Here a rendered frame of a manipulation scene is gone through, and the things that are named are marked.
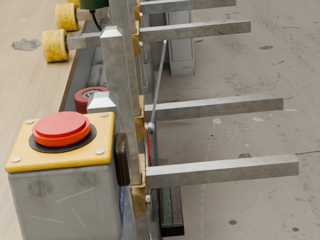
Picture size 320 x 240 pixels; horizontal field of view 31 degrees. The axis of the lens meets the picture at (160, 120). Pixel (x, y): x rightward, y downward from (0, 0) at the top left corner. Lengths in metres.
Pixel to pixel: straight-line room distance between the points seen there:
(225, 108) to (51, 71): 0.45
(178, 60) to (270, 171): 2.62
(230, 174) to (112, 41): 0.34
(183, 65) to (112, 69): 2.76
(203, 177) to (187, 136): 1.90
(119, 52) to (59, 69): 0.56
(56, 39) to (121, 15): 0.35
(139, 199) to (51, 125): 0.61
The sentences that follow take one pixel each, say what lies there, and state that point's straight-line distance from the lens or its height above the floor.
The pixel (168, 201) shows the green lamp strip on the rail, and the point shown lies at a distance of 1.24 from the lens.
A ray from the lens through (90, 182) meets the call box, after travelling 0.39.
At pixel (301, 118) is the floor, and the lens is 3.10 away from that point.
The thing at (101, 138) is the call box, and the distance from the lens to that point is 0.40.
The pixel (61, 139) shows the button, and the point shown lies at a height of 1.23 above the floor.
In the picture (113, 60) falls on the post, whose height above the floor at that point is 1.09.
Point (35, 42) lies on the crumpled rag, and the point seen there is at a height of 0.91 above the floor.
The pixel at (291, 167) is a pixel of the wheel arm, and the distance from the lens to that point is 1.08.
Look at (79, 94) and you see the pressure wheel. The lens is 1.28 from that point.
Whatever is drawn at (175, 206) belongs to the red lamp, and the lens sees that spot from 1.23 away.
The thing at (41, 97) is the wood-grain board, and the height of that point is 0.90.
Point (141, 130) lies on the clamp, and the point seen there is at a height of 0.85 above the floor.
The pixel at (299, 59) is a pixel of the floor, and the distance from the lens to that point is 3.87.
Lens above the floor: 1.41
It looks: 27 degrees down
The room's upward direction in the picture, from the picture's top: 6 degrees counter-clockwise
